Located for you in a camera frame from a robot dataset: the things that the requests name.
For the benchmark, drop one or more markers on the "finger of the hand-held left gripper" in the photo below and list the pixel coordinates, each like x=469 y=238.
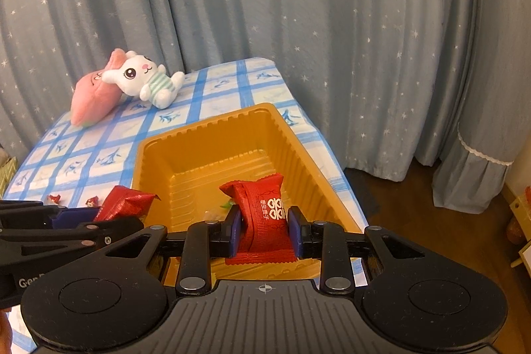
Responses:
x=76 y=216
x=62 y=240

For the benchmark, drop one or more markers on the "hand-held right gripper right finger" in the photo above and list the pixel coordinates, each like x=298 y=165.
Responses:
x=295 y=231

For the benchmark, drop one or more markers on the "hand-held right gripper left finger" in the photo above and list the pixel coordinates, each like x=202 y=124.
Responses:
x=235 y=231

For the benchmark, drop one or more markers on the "small red candy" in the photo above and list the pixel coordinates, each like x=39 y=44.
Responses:
x=92 y=202
x=54 y=198

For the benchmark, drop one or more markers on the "green brown candy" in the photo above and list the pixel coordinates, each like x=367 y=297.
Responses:
x=226 y=205

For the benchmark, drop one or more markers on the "large red snack packet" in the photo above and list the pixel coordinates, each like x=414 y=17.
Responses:
x=261 y=209
x=122 y=202

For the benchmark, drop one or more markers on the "orange plastic tray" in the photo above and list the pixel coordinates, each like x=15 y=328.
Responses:
x=232 y=138

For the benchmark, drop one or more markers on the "green zigzag cushion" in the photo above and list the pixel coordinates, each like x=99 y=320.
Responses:
x=6 y=177

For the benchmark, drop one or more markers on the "pink plush toy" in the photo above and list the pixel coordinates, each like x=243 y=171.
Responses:
x=93 y=97

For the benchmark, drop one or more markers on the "blue checked tablecloth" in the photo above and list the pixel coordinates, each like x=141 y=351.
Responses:
x=215 y=84

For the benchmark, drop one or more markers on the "white rabbit plush toy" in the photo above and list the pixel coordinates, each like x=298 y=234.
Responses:
x=132 y=74

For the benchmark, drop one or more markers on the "grey star-print curtain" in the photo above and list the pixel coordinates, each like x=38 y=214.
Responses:
x=290 y=26

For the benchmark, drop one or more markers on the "yellow wooden furniture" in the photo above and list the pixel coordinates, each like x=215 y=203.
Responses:
x=520 y=209

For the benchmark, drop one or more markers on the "grey curtain with lace trim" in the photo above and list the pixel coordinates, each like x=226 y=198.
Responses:
x=498 y=68

